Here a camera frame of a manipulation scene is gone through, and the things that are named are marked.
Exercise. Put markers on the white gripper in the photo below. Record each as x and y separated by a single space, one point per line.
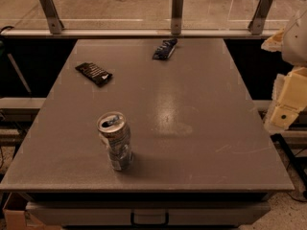
296 43

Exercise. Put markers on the black rxbar chocolate bar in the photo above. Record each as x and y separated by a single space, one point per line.
94 73

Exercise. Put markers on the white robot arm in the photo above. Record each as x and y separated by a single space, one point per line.
294 45

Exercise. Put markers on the dark blue snack bar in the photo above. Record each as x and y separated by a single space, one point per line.
164 51

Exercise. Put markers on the crushed silver soda can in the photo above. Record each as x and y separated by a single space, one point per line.
114 132

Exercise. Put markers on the cardboard box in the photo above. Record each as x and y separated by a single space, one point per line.
17 218

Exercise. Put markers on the right metal bracket post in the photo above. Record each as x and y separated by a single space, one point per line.
257 23

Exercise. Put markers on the metal bracket post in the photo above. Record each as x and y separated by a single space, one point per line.
51 14
257 23
176 16

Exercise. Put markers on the middle metal bracket post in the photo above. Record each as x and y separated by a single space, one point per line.
176 16

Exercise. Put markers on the left metal bracket post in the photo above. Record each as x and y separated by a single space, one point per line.
51 14

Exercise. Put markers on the grey drawer with handle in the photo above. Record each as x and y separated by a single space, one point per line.
148 214

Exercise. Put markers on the long metal rail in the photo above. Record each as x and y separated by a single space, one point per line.
130 33

